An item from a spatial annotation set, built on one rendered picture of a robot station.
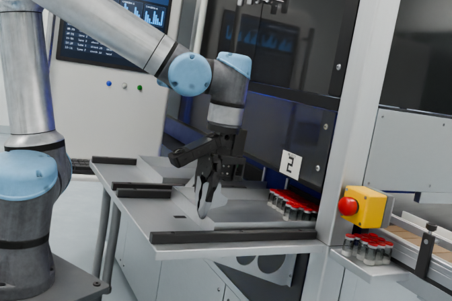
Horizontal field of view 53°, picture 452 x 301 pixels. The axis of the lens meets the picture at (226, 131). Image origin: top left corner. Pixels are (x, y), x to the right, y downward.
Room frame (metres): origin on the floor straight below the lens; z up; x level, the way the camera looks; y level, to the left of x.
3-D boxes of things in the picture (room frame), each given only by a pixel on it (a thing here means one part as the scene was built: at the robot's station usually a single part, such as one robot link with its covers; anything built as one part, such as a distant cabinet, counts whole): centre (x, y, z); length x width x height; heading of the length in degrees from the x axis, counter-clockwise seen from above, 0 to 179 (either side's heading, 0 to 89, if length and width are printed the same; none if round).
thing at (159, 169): (1.41, 0.06, 0.90); 0.34 x 0.26 x 0.04; 118
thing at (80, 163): (1.60, 0.43, 0.82); 0.40 x 0.14 x 0.02; 116
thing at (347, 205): (0.93, -0.28, 1.00); 0.04 x 0.04 x 0.04; 28
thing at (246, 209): (1.11, -0.10, 0.90); 0.34 x 0.26 x 0.04; 118
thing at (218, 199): (0.97, 0.00, 0.95); 0.06 x 0.03 x 0.09; 118
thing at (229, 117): (0.98, 0.01, 1.13); 0.08 x 0.08 x 0.05
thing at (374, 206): (0.95, -0.32, 1.00); 0.08 x 0.07 x 0.07; 118
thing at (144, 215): (1.23, 0.04, 0.87); 0.70 x 0.48 x 0.02; 28
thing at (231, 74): (0.98, 0.01, 1.21); 0.09 x 0.08 x 0.11; 100
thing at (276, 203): (1.17, -0.19, 0.91); 0.18 x 0.02 x 0.05; 28
